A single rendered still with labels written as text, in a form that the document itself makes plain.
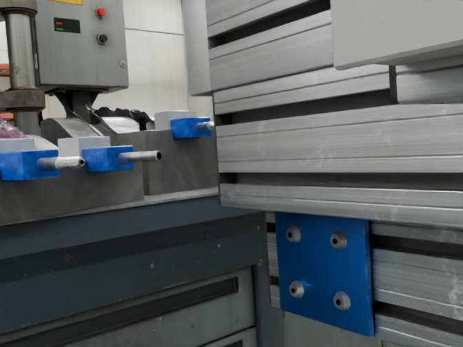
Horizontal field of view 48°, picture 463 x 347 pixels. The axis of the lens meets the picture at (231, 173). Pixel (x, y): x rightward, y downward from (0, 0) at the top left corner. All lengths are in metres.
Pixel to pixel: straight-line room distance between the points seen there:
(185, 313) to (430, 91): 0.64
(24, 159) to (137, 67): 8.20
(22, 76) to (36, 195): 0.91
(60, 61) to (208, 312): 1.04
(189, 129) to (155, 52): 8.22
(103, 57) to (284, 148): 1.39
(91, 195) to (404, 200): 0.40
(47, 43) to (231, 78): 1.28
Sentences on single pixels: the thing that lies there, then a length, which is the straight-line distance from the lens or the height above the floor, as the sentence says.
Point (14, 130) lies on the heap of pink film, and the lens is 0.76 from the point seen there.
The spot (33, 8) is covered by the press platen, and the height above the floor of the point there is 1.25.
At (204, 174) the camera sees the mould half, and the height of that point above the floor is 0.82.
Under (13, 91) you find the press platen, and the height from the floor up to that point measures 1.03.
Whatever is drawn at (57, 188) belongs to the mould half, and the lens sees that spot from 0.58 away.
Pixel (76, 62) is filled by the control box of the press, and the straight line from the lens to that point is 1.66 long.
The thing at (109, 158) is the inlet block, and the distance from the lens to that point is 0.59.
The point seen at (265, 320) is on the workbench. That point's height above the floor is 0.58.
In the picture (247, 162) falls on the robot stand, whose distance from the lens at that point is 0.37.
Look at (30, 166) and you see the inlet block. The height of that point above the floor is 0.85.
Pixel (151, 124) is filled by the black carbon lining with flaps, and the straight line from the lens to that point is 1.06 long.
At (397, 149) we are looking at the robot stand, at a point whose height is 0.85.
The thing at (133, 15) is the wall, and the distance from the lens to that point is 8.86.
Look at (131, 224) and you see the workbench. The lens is 0.63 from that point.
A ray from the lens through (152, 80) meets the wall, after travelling 8.81.
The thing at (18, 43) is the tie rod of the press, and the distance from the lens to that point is 1.47.
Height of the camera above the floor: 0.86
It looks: 3 degrees down
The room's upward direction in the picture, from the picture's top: 4 degrees counter-clockwise
